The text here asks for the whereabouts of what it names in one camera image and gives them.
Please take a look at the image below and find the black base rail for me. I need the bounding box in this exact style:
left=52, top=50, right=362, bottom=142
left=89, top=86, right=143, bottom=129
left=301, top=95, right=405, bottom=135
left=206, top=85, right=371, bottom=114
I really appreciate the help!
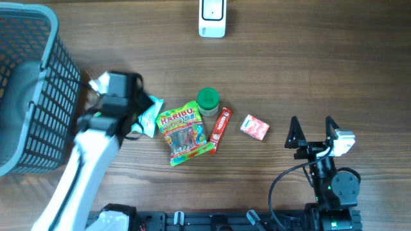
left=86, top=210, right=363, bottom=231

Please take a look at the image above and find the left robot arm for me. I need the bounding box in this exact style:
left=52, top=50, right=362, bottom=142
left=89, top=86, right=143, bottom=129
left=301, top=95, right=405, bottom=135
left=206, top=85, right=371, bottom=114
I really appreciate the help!
left=32, top=71, right=153, bottom=230

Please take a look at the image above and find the red Nescafe stick packet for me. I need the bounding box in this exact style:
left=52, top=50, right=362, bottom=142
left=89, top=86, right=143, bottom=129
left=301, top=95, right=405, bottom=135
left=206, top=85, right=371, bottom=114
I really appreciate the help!
left=209, top=107, right=232, bottom=155

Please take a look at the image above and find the small red carton box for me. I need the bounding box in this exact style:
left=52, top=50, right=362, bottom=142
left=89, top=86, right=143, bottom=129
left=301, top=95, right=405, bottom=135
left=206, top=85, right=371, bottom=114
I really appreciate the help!
left=240, top=114, right=270, bottom=141

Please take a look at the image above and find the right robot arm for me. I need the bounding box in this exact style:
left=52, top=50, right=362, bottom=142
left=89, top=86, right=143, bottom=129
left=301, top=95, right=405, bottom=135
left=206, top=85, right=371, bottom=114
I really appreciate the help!
left=284, top=116, right=362, bottom=230

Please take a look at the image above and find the Haribo gummy worms bag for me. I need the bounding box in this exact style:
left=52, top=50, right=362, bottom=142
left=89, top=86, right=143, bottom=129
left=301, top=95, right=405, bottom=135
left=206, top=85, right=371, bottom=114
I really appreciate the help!
left=156, top=101, right=214, bottom=166

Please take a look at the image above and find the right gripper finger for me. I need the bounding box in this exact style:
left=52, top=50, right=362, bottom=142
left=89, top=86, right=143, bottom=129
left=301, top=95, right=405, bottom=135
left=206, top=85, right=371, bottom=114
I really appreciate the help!
left=284, top=115, right=306, bottom=149
left=326, top=116, right=340, bottom=139

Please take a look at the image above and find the white barcode scanner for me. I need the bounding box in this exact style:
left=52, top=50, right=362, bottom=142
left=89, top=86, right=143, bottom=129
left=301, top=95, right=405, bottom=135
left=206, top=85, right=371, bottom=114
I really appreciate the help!
left=198, top=0, right=227, bottom=39

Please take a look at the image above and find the right camera cable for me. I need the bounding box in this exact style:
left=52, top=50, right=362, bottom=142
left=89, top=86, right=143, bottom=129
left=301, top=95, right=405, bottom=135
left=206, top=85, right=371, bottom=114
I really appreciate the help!
left=268, top=146, right=334, bottom=222

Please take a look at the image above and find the green lid jar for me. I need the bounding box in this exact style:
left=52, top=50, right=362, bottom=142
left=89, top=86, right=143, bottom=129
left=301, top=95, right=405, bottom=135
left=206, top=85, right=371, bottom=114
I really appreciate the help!
left=197, top=87, right=220, bottom=116

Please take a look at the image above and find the mint green snack packet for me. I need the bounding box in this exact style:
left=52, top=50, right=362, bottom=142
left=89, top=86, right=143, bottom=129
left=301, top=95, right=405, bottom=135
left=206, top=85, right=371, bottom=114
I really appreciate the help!
left=131, top=95, right=164, bottom=138

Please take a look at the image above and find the grey plastic shopping basket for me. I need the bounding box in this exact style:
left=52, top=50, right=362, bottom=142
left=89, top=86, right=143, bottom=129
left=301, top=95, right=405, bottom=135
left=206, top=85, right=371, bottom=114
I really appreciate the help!
left=1, top=2, right=82, bottom=176

